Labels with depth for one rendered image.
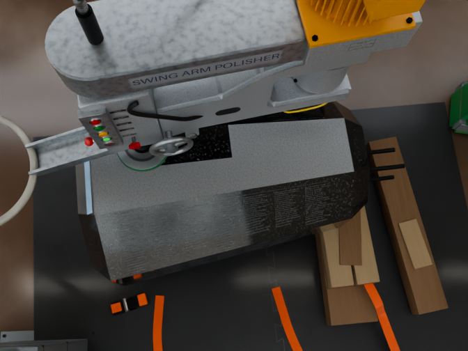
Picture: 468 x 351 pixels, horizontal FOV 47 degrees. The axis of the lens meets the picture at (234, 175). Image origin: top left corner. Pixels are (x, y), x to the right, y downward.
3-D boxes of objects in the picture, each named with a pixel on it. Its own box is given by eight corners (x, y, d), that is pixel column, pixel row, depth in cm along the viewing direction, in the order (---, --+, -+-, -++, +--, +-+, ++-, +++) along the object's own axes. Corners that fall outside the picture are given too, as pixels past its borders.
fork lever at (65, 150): (193, 88, 201) (189, 83, 196) (204, 136, 196) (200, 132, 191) (30, 139, 214) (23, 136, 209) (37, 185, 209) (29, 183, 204)
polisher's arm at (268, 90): (327, 62, 206) (359, -15, 159) (343, 118, 200) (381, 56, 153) (136, 99, 200) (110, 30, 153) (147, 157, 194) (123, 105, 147)
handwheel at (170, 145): (189, 127, 191) (186, 111, 176) (195, 153, 189) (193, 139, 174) (147, 135, 190) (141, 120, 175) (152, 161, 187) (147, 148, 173)
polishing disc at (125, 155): (105, 143, 218) (104, 142, 217) (145, 109, 223) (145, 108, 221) (140, 180, 215) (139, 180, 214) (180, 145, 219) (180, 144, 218)
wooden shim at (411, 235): (398, 223, 287) (398, 223, 286) (415, 219, 288) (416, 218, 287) (414, 269, 281) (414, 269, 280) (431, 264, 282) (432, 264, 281)
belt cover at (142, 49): (378, -22, 161) (395, -60, 145) (402, 53, 155) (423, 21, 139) (56, 36, 154) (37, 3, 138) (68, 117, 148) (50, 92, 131)
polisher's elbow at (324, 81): (282, 50, 186) (289, 20, 167) (336, 39, 188) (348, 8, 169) (297, 100, 181) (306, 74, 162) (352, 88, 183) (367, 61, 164)
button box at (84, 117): (122, 137, 178) (104, 104, 151) (124, 145, 178) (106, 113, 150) (98, 142, 178) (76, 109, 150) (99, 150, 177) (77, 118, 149)
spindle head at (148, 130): (198, 81, 199) (191, 14, 155) (209, 136, 193) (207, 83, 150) (100, 99, 196) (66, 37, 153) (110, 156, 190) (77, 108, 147)
